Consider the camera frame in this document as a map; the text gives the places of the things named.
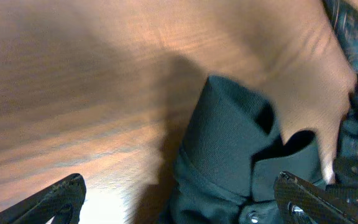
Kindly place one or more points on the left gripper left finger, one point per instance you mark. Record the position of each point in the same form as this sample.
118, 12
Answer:
59, 203

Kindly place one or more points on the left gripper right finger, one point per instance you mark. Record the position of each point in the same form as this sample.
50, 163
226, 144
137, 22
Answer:
302, 202

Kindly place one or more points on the plain black t-shirt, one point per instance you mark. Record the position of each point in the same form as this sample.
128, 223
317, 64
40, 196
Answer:
230, 156

